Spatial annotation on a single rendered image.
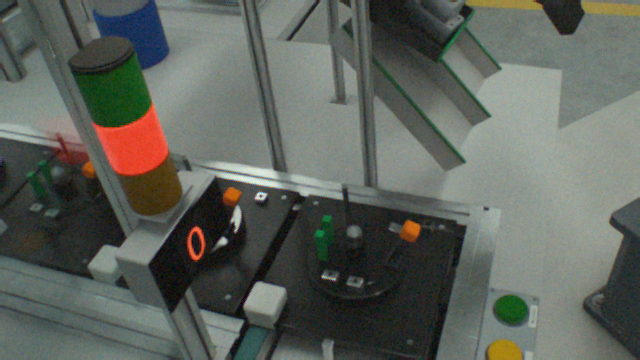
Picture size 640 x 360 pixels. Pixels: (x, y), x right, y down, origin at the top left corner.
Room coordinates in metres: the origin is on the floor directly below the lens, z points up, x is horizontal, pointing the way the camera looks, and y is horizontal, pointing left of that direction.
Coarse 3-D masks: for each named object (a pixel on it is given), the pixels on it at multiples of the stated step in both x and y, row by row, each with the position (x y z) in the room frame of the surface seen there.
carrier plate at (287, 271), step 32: (320, 224) 0.62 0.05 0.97; (384, 224) 0.60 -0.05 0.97; (448, 224) 0.59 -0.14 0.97; (288, 256) 0.56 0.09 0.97; (416, 256) 0.54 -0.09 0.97; (448, 256) 0.53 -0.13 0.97; (288, 288) 0.50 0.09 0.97; (416, 288) 0.48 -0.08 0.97; (288, 320) 0.45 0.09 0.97; (320, 320) 0.45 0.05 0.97; (352, 320) 0.44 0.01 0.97; (384, 320) 0.44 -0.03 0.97; (416, 320) 0.43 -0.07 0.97; (384, 352) 0.39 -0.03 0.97; (416, 352) 0.39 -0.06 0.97
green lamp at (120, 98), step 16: (128, 64) 0.39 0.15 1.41; (80, 80) 0.38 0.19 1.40; (96, 80) 0.37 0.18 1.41; (112, 80) 0.38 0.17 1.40; (128, 80) 0.38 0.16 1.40; (144, 80) 0.40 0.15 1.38; (96, 96) 0.37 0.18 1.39; (112, 96) 0.38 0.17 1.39; (128, 96) 0.38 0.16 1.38; (144, 96) 0.39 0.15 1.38; (96, 112) 0.38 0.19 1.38; (112, 112) 0.37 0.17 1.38; (128, 112) 0.38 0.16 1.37; (144, 112) 0.39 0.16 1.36
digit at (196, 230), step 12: (192, 216) 0.40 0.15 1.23; (204, 216) 0.41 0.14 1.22; (192, 228) 0.39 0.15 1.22; (204, 228) 0.41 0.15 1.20; (180, 240) 0.37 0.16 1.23; (192, 240) 0.39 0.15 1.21; (204, 240) 0.40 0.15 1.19; (180, 252) 0.37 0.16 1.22; (192, 252) 0.38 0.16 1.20; (204, 252) 0.40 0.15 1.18; (192, 264) 0.38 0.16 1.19; (192, 276) 0.37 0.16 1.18
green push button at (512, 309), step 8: (504, 296) 0.45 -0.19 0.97; (512, 296) 0.45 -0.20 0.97; (496, 304) 0.44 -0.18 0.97; (504, 304) 0.44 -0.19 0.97; (512, 304) 0.44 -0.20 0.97; (520, 304) 0.44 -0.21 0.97; (496, 312) 0.44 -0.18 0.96; (504, 312) 0.43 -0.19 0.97; (512, 312) 0.43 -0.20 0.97; (520, 312) 0.43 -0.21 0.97; (504, 320) 0.42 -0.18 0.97; (512, 320) 0.42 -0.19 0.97; (520, 320) 0.42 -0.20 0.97
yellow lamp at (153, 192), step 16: (128, 176) 0.38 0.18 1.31; (144, 176) 0.38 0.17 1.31; (160, 176) 0.38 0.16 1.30; (176, 176) 0.40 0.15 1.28; (128, 192) 0.38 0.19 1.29; (144, 192) 0.37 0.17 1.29; (160, 192) 0.38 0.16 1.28; (176, 192) 0.39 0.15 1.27; (144, 208) 0.37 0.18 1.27; (160, 208) 0.38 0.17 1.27
